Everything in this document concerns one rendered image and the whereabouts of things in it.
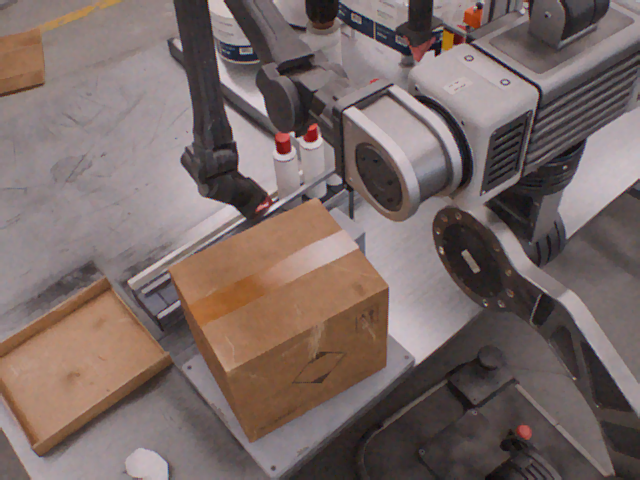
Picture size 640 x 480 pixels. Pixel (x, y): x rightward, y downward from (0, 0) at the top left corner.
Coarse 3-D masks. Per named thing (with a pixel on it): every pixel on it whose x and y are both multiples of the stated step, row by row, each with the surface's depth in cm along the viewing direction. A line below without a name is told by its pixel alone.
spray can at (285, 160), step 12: (276, 144) 142; (288, 144) 142; (276, 156) 144; (288, 156) 144; (276, 168) 147; (288, 168) 146; (276, 180) 151; (288, 180) 148; (288, 192) 151; (288, 204) 154; (300, 204) 156
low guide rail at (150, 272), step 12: (300, 180) 160; (276, 192) 156; (240, 216) 153; (216, 228) 150; (192, 240) 148; (204, 240) 149; (180, 252) 146; (156, 264) 145; (168, 264) 146; (144, 276) 143; (132, 288) 143
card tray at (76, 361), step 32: (96, 288) 149; (64, 320) 147; (96, 320) 146; (128, 320) 146; (0, 352) 142; (32, 352) 142; (64, 352) 142; (96, 352) 141; (128, 352) 141; (160, 352) 140; (0, 384) 138; (32, 384) 138; (64, 384) 137; (96, 384) 137; (128, 384) 133; (32, 416) 133; (64, 416) 133; (32, 448) 125
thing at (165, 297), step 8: (328, 192) 159; (336, 192) 159; (304, 200) 158; (320, 200) 158; (272, 216) 156; (240, 224) 155; (216, 240) 152; (200, 248) 151; (168, 272) 147; (152, 280) 146; (144, 288) 145; (168, 288) 145; (152, 296) 144; (160, 296) 144; (168, 296) 143; (176, 296) 143; (144, 304) 142; (152, 304) 142; (160, 304) 142; (168, 304) 142; (152, 312) 141; (160, 312) 141
